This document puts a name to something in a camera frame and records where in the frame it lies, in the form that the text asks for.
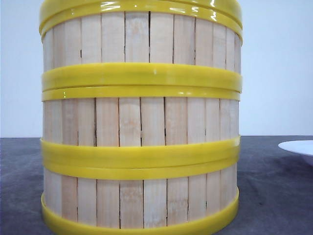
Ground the bamboo steamer lid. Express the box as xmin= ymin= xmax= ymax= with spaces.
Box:
xmin=39 ymin=0 xmax=243 ymax=36

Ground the front bamboo steamer basket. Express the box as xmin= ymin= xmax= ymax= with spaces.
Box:
xmin=42 ymin=164 xmax=239 ymax=235

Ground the white plate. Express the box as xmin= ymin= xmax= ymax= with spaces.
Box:
xmin=278 ymin=140 xmax=313 ymax=157

